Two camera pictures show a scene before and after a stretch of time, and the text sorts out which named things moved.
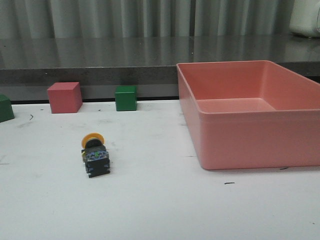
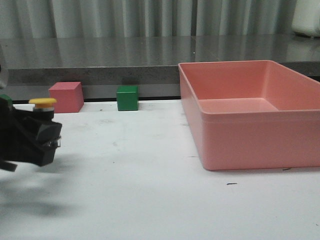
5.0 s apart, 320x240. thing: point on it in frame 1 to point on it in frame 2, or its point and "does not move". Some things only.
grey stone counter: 28,66 does not move
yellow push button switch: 95,156 to 48,132
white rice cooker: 305,18 does not move
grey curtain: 75,18 does not move
